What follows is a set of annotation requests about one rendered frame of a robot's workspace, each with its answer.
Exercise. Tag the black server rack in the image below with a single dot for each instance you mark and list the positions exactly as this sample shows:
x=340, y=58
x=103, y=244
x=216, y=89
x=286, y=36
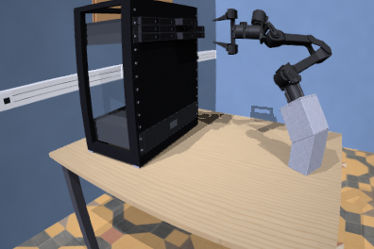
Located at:
x=160, y=77

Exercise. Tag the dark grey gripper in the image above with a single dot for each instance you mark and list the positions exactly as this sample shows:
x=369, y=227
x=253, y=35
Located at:
x=240, y=31

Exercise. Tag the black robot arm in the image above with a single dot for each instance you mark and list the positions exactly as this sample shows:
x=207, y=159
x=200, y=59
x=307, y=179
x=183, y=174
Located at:
x=276, y=38

